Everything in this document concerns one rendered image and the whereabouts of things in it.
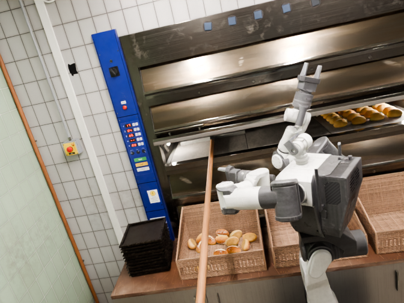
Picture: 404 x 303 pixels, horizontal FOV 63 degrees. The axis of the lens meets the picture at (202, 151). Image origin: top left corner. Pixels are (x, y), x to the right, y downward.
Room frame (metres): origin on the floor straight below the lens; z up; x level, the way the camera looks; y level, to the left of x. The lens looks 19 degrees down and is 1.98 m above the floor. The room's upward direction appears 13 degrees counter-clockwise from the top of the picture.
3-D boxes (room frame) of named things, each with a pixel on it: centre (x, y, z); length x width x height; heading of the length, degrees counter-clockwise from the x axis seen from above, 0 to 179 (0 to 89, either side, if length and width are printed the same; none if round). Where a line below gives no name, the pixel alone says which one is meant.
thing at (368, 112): (2.48, -1.24, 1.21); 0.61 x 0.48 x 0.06; 172
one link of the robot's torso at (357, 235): (1.26, -0.49, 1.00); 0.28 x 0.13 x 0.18; 82
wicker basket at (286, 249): (1.85, -0.59, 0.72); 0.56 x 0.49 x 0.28; 81
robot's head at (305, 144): (1.28, -0.41, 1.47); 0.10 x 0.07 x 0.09; 137
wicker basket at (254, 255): (1.93, 0.01, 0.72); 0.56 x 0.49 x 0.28; 81
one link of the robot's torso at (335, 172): (1.24, -0.45, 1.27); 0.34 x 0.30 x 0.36; 137
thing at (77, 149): (2.28, 0.89, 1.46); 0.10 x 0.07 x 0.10; 82
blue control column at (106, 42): (3.18, 0.31, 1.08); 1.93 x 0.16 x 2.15; 172
